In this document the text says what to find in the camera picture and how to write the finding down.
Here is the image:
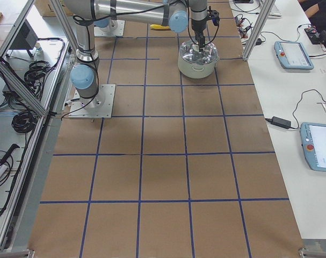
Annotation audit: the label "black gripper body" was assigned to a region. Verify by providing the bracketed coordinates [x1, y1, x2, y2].
[191, 10, 208, 34]

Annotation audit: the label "glass pot lid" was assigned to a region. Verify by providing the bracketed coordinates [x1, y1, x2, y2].
[179, 40, 219, 65]

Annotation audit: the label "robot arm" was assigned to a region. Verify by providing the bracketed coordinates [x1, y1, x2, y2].
[93, 18, 118, 37]
[65, 1, 210, 112]

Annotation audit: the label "pale green cooking pot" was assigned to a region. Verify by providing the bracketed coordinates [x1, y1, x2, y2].
[178, 40, 219, 78]

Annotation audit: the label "yellow corn cob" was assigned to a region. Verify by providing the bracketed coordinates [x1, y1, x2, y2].
[150, 24, 170, 30]

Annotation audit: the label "far teach pendant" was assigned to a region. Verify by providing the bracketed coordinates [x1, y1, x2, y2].
[274, 41, 314, 70]

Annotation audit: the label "teach pendant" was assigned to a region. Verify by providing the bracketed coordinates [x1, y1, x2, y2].
[274, 41, 314, 70]
[300, 123, 326, 172]

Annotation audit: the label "black power adapter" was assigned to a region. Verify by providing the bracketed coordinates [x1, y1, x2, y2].
[270, 116, 291, 129]

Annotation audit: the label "cardboard box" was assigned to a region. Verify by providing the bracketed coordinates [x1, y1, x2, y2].
[34, 0, 73, 17]

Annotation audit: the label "near teach pendant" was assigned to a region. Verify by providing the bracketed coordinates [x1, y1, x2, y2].
[300, 123, 326, 172]

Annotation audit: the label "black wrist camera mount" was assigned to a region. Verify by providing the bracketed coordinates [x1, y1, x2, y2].
[207, 8, 220, 27]

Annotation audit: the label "aluminium frame post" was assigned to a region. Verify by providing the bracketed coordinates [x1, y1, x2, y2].
[242, 0, 275, 61]

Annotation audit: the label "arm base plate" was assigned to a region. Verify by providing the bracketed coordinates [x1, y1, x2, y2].
[94, 20, 125, 38]
[68, 84, 117, 118]

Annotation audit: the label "black coiled cables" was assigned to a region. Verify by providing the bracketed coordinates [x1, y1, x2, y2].
[11, 110, 36, 134]

